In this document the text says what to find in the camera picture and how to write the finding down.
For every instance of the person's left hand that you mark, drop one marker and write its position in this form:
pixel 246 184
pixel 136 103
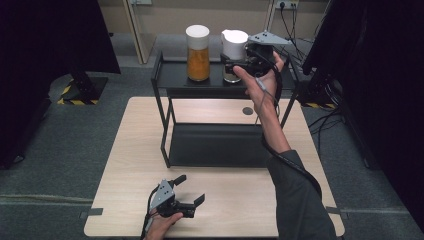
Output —
pixel 160 228

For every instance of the white-lidded jar with orange contents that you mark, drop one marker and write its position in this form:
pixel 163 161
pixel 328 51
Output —
pixel 198 63

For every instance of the black curtain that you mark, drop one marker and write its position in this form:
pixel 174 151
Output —
pixel 40 50
pixel 383 83

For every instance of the dark round table grommet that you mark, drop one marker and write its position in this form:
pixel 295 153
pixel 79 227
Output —
pixel 247 111

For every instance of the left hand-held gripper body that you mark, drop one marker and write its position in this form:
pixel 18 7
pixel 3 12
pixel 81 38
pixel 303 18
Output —
pixel 163 196

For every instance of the white-lidded jar with spout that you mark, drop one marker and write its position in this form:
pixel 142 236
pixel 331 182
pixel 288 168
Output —
pixel 235 43

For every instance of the white wall socket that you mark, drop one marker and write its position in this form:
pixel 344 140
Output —
pixel 286 3

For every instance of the stand base with yellow-black tape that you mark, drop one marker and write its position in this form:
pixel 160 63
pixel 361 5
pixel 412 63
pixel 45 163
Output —
pixel 316 95
pixel 83 91

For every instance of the grey tape strip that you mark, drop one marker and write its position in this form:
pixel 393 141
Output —
pixel 93 212
pixel 336 211

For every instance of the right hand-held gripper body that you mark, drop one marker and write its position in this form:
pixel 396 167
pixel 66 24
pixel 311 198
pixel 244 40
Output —
pixel 260 55

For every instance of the black two-tier metal rack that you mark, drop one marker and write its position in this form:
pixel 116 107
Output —
pixel 216 145

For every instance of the person's right hand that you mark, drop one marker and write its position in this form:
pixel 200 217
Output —
pixel 263 88

